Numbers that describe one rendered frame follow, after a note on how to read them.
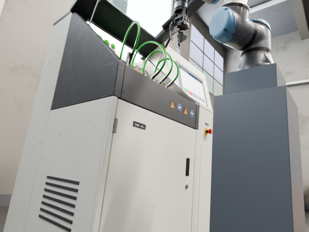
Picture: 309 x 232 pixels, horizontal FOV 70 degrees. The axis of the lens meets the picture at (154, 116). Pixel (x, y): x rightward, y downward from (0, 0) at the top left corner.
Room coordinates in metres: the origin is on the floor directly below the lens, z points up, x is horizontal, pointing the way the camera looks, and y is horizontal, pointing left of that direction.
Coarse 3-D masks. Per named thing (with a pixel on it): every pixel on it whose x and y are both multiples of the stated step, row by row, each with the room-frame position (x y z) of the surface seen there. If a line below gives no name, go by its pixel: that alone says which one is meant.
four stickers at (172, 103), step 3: (171, 102) 1.16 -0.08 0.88; (174, 102) 1.18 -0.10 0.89; (171, 105) 1.16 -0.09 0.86; (174, 105) 1.19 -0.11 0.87; (180, 105) 1.23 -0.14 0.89; (174, 108) 1.19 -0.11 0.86; (177, 108) 1.21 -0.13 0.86; (180, 108) 1.23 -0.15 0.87; (186, 108) 1.28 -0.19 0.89; (186, 111) 1.28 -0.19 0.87; (192, 111) 1.33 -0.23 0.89; (186, 114) 1.28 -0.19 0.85; (192, 114) 1.33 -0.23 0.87
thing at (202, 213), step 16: (160, 48) 1.66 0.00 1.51; (160, 64) 1.64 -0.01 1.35; (176, 80) 1.65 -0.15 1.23; (208, 96) 2.09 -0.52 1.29; (208, 112) 1.48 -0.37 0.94; (208, 128) 1.49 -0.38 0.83; (208, 144) 1.50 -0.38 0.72; (208, 160) 1.50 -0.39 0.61; (208, 176) 1.51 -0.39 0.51; (208, 192) 1.51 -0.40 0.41; (208, 208) 1.52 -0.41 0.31; (208, 224) 1.52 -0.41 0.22
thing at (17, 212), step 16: (64, 16) 1.33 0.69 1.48; (64, 32) 1.29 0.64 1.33; (48, 48) 1.43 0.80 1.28; (48, 64) 1.38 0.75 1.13; (48, 80) 1.34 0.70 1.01; (48, 96) 1.31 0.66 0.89; (32, 112) 1.44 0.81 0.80; (48, 112) 1.27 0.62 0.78; (32, 128) 1.39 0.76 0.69; (32, 144) 1.36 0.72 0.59; (32, 160) 1.32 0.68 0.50; (32, 176) 1.29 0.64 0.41; (16, 192) 1.40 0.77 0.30; (16, 208) 1.37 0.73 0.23; (16, 224) 1.33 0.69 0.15
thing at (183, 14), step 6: (174, 12) 1.10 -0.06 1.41; (180, 12) 1.08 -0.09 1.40; (186, 12) 1.07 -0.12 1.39; (174, 18) 1.09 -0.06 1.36; (180, 18) 1.05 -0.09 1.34; (186, 18) 1.07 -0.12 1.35; (174, 24) 1.09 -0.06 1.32; (180, 24) 1.07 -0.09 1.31; (186, 24) 1.07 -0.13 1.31; (180, 30) 1.12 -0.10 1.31
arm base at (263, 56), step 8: (256, 48) 0.75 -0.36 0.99; (264, 48) 0.74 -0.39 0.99; (240, 56) 0.81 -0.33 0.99; (248, 56) 0.76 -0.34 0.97; (256, 56) 0.74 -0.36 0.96; (264, 56) 0.74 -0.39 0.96; (240, 64) 0.80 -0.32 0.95; (248, 64) 0.75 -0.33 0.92; (256, 64) 0.73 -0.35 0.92; (264, 64) 0.73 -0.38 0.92
